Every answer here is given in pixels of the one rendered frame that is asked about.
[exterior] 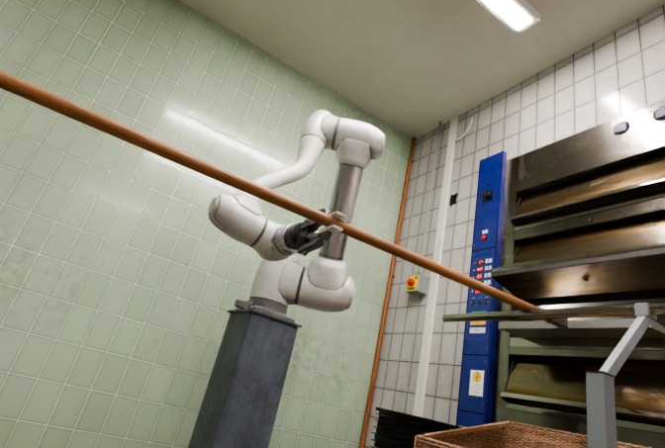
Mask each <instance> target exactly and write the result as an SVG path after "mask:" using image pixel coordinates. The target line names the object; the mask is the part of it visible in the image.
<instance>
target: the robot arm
mask: <svg viewBox="0 0 665 448"><path fill-rule="evenodd" d="M384 143H385V135H384V134H383V133H382V132H381V131H380V130H379V129H377V128H376V127H374V126H372V125H370V124H367V123H364V122H360V121H357V120H352V119H344V118H339V117H335V116H333V115H332V114H331V113H330V112H328V111H326V110H318V111H317V112H315V113H314V114H313V115H312V116H311V117H310V118H309V119H308V120H307V121H306V123H305V125H304V127H303V130H302V132H301V138H300V142H299V153H298V159H297V161H296V162H295V163H294V164H292V165H290V166H287V167H285V168H282V169H279V170H276V171H273V172H270V173H268V174H265V175H262V176H259V177H257V178H255V179H253V180H252V182H255V183H257V184H259V185H261V186H264V187H266V188H268V189H270V190H272V189H275V188H278V187H281V186H284V185H287V184H290V183H293V182H296V181H298V180H301V179H302V178H304V177H305V176H307V175H308V174H309V173H310V172H311V170H312V169H313V168H314V166H315V164H316V162H317V161H318V159H319V157H320V156H321V154H322V153H323V151H324V149H330V150H335V151H336V160H337V163H338V167H337V172H336V175H335V180H334V184H333V189H332V197H331V201H330V206H329V209H328V210H327V209H325V208H323V209H320V210H318V211H320V212H323V213H325V214H327V215H329V216H332V217H334V218H336V219H339V220H341V221H343V222H345V223H348V224H351V221H352V216H353V212H354V207H355V204H356V200H357V195H358V191H359V186H360V182H361V177H362V173H363V169H365V168H366V167H367V166H368V164H369V162H370V161H371V159H377V158H379V157H380V156H381V155H382V154H383V150H384ZM258 199H259V198H257V197H254V196H252V195H250V194H247V193H246V192H244V191H241V192H240V193H236V194H233V195H232V196H230V195H219V196H218V197H215V198H214V199H213V201H212V202H211V204H210V206H209V209H208V216H209V220H210V221H211V223H212V224H213V225H214V226H215V227H216V228H217V229H219V230H220V231H221V232H223V233H224V234H226V235H227V236H229V237H231V238H232V239H234V240H236V241H238V242H241V243H244V244H246V245H248V246H250V247H251V248H253V249H254V250H255V251H256V252H257V253H258V255H259V256H260V257H261V258H263V260H262V261H261V263H260V265H259V267H258V269H257V272H256V275H255V277H254V281H253V284H252V288H251V293H250V297H249V300H248V301H242V300H236V301H235V306H236V307H237V308H236V310H246V309H254V310H257V311H260V312H263V313H266V314H271V315H274V316H277V317H279V318H282V319H285V320H288V321H291V322H294V323H295V319H293V318H291V317H289V316H287V315H286V313H287V309H288V305H297V306H301V307H303V308H306V309H310V310H314V311H319V312H326V313H337V312H342V311H344V310H347V309H349V308H350V306H351V304H352V301H353V298H354V295H355V291H356V286H355V282H354V280H353V279H352V278H351V277H349V276H348V267H347V265H346V263H345V261H344V260H343V256H344V251H345V248H346V243H347V239H348V236H347V235H345V234H343V233H340V232H341V231H342V228H341V227H339V226H337V225H334V224H333V225H330V226H325V227H324V228H321V229H320V230H319V232H315V231H316V230H318V229H319V227H320V226H322V225H321V224H318V223H315V222H313V221H311V220H305V221H304V222H303V223H296V224H286V225H283V224H278V223H275V222H273V221H271V220H269V219H267V218H265V217H264V216H263V215H262V211H261V204H260V202H259V201H258ZM318 248H319V249H320V251H319V254H317V255H316V256H315V257H313V258H312V259H311V262H310V264H309V266H308V267H305V266H303V265H301V264H300V259H299V258H298V256H297V255H296V254H295V253H299V254H301V255H304V256H306V255H307V254H308V253H309V252H311V251H314V250H316V249H318Z"/></svg>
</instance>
